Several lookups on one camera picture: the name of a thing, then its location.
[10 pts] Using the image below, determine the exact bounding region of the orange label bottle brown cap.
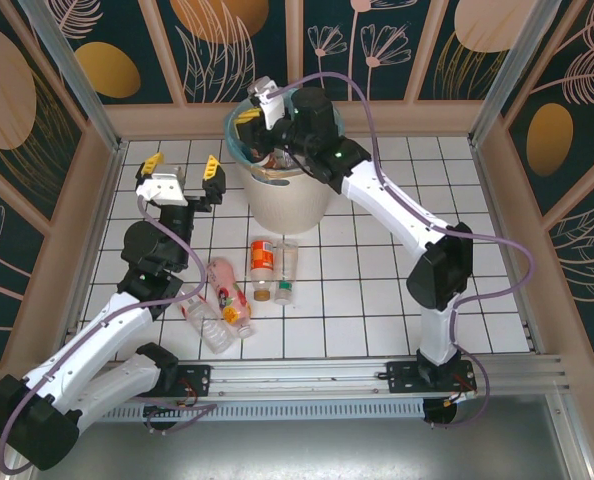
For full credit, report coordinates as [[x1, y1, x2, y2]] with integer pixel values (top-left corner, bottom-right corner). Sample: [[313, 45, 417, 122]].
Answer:
[[249, 238, 277, 302]]

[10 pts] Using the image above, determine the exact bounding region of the clear bottle pink label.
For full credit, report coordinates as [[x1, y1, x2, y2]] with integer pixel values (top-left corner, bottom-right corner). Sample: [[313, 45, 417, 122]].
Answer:
[[179, 284, 236, 355]]

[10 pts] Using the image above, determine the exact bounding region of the clear bottle green cap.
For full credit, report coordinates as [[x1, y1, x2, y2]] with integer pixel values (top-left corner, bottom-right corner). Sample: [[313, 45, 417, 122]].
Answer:
[[274, 238, 301, 306]]

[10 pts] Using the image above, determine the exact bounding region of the blue plastic bin liner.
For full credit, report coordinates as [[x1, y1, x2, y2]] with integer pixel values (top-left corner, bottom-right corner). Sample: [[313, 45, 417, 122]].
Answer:
[[224, 104, 278, 169]]

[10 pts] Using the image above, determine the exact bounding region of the cream plastic waste bin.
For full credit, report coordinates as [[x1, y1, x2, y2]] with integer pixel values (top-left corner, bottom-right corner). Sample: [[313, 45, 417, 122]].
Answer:
[[224, 97, 346, 235]]

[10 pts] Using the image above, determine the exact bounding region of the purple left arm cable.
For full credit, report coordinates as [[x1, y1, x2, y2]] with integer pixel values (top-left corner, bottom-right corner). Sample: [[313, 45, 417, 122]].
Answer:
[[0, 195, 209, 474]]

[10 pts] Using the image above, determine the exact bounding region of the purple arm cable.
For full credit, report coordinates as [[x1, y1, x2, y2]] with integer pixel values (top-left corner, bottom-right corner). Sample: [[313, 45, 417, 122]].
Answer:
[[271, 69, 537, 431], [0, 195, 209, 474]]

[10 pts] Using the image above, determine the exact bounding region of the aluminium corner post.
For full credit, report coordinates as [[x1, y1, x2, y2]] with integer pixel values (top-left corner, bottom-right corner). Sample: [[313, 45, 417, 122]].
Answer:
[[468, 0, 564, 147], [16, 0, 128, 154]]

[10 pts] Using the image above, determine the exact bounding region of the aluminium side rail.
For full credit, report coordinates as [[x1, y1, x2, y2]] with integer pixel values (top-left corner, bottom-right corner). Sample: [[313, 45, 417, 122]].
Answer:
[[469, 141, 546, 356]]

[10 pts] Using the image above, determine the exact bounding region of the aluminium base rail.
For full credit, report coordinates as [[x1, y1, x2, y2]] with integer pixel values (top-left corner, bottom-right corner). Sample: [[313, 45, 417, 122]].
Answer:
[[24, 353, 571, 401]]

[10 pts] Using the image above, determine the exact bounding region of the slotted grey cable duct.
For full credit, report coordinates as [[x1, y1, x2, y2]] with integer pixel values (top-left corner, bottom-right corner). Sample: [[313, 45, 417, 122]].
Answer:
[[101, 402, 426, 422]]

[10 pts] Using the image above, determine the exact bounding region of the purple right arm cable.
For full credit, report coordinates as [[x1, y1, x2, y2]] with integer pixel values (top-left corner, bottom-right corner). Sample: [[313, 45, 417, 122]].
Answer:
[[271, 69, 537, 431]]

